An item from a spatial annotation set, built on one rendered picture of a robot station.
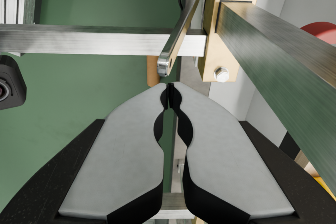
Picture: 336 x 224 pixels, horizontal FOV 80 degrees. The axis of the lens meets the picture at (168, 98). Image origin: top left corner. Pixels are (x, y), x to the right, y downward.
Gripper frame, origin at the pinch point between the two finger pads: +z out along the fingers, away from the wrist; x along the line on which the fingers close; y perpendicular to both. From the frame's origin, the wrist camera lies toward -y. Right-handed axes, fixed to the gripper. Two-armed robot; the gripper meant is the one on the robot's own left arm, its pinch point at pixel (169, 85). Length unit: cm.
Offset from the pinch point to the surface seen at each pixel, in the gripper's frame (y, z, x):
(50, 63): 45, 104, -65
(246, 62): 0.3, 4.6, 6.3
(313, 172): 25.0, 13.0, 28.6
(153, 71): 45, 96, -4
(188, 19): -2.6, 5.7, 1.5
